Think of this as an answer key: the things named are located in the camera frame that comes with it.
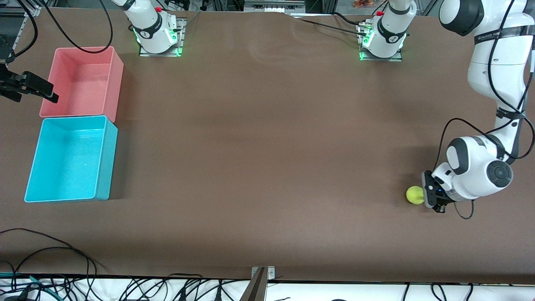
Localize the yellow-green tennis ball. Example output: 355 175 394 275
406 186 425 205

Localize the pink plastic bin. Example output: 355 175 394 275
39 46 124 122

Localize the blue plastic bin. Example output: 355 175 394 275
24 115 119 203

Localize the brown table cover sheet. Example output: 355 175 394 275
0 6 535 286

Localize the grey metal bar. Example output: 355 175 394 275
239 268 268 301

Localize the grey metal box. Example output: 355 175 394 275
244 0 306 13

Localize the short black right arm cable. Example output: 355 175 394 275
6 0 38 62

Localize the long black right arm cable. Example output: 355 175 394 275
40 0 113 54

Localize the aluminium frame profile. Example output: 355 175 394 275
0 4 42 19

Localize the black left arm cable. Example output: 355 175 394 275
434 0 535 221

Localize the black floor cable loop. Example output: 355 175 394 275
0 228 99 293
10 246 91 293

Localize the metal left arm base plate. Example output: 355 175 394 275
358 20 403 62

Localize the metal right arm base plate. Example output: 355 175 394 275
138 17 187 57

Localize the silver table edge bracket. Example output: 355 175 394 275
251 266 276 281

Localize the teal floor cable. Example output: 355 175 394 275
0 272 57 295

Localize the black base connector cable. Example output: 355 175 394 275
292 12 368 36

